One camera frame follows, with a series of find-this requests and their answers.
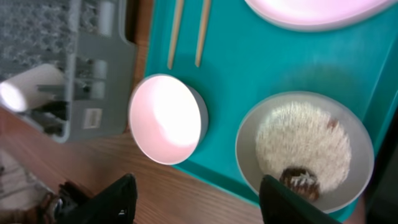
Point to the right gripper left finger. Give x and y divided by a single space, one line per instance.
115 204

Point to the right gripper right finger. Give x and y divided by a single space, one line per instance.
280 205

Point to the left wooden chopstick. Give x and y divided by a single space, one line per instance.
174 32

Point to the grey plastic dish rack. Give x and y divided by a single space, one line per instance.
86 41

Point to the brown food scrap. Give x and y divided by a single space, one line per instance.
301 181

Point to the wooden chopstick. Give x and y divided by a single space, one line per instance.
174 32
202 31

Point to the right wooden chopstick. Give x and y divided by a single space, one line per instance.
202 31

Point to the pile of white rice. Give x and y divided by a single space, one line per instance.
300 135

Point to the white round plate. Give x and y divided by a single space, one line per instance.
317 15

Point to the white cup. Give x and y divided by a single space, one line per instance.
20 93

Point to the teal plastic serving tray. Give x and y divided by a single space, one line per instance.
247 59

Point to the grey bowl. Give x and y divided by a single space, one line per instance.
362 152

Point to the pink white small bowl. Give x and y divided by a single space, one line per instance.
168 119

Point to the black food waste tray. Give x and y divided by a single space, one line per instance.
381 205

